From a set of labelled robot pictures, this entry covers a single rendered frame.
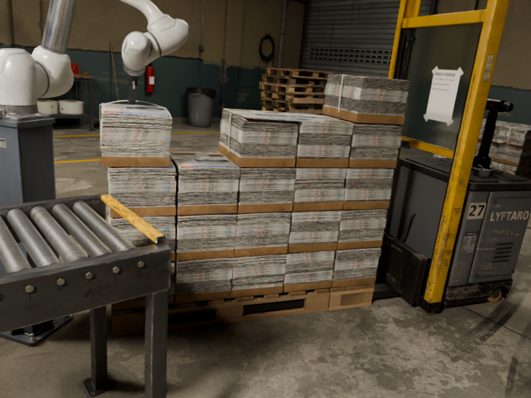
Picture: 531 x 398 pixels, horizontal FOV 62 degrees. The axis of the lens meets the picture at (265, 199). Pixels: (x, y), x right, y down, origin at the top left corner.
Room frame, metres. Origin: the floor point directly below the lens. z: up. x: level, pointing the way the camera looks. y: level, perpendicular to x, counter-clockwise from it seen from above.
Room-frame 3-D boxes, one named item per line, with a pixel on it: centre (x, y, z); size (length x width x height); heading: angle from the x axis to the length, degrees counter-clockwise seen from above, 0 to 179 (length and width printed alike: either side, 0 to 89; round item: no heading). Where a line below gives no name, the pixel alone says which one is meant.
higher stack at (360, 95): (2.44, -0.48, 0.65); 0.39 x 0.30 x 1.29; 21
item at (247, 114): (2.20, 0.06, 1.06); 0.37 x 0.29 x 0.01; 23
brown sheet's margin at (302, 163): (2.33, -0.20, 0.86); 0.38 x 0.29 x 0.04; 21
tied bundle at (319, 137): (2.33, -0.20, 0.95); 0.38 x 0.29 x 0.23; 21
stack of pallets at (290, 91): (8.95, -0.44, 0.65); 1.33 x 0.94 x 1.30; 134
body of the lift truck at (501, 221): (2.73, -1.23, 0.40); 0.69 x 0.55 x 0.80; 21
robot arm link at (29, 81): (1.84, 1.06, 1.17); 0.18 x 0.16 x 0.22; 169
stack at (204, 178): (2.17, 0.20, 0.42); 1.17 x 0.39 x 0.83; 111
